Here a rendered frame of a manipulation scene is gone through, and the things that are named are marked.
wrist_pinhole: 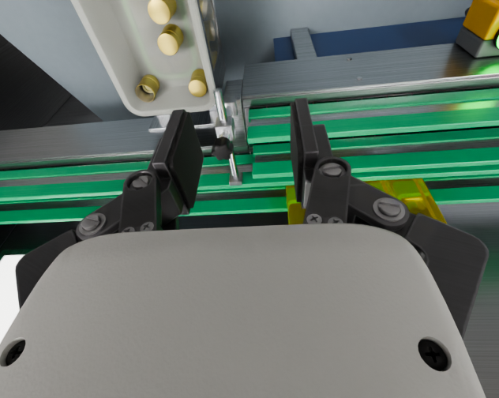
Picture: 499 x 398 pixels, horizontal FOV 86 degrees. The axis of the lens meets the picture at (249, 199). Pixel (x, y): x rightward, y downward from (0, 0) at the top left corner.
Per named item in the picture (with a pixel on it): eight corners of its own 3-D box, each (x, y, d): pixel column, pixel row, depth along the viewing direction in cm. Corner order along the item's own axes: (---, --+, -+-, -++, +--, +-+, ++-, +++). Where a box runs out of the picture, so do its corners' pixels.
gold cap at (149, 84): (152, 85, 49) (158, 74, 51) (133, 84, 48) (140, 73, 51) (156, 103, 51) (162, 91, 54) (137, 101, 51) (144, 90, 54)
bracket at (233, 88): (231, 125, 55) (228, 148, 50) (223, 80, 47) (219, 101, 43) (249, 124, 54) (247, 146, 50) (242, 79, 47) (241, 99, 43)
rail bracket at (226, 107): (230, 155, 51) (225, 205, 43) (211, 66, 39) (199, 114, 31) (246, 154, 51) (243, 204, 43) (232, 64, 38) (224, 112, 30)
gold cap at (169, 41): (159, 25, 45) (152, 34, 42) (179, 21, 45) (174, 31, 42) (167, 47, 48) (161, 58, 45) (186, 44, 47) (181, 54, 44)
